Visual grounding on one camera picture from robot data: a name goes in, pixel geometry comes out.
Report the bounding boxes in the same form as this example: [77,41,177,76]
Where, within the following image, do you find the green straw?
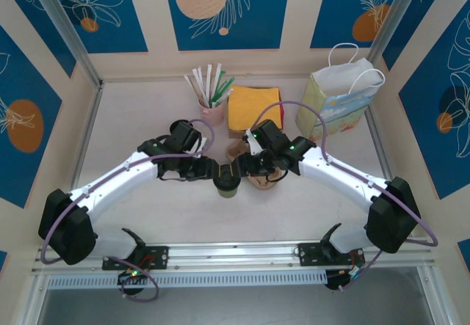
[214,77,236,104]
[211,71,227,103]

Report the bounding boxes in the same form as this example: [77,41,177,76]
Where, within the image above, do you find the black plastic cup lid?
[214,172,242,191]

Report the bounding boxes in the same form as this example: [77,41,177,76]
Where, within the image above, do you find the yellow paper napkin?
[227,85,283,132]

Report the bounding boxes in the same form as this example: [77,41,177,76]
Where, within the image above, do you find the printed paper bag white handles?
[295,42,386,141]

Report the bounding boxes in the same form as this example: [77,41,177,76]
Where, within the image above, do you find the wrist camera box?
[192,136,210,156]
[244,131,266,156]

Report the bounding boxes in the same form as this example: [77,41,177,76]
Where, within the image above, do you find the aluminium frame post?
[25,0,104,87]
[366,0,422,70]

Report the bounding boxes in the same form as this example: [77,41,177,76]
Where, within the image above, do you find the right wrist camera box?
[244,131,266,156]

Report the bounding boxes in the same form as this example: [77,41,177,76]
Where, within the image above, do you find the brown pulp cup carrier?
[225,139,283,191]

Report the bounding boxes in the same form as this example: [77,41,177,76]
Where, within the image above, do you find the wide aluminium base rail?
[31,236,434,275]

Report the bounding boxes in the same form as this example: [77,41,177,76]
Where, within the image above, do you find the pink straw holder cup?
[200,99,225,125]

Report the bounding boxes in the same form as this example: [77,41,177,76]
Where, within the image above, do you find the brown cardboard napkin box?
[227,87,286,141]

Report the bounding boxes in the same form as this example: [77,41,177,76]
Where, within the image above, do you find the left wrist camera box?
[192,136,210,156]

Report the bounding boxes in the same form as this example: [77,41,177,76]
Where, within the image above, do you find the white slotted cable duct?
[46,270,328,290]

